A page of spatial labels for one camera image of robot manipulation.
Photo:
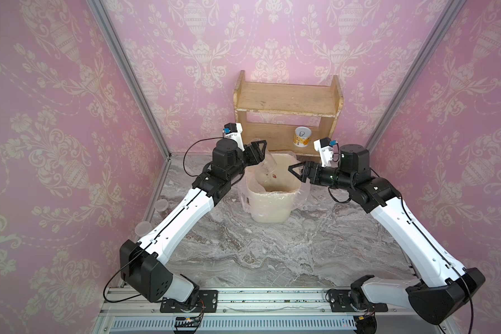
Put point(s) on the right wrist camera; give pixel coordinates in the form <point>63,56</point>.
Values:
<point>328,150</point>

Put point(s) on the yellow can on shelf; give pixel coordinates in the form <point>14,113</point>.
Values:
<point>302,136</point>

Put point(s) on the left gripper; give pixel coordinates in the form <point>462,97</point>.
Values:
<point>254,152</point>

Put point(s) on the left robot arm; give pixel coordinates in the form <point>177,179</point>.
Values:
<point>143,263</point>

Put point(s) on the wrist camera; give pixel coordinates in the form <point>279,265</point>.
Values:
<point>234,131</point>
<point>328,150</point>

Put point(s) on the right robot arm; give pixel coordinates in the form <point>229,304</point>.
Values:
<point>442,284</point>

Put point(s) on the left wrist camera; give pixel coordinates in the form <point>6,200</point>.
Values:
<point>234,131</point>

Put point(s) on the wooden two-tier shelf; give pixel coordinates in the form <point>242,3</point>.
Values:
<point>273,111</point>

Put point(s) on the beige trash bin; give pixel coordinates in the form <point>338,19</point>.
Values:
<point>271,196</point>

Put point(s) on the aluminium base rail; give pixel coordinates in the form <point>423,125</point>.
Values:
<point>260,310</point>

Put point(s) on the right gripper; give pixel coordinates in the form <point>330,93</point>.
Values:
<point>309,169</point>

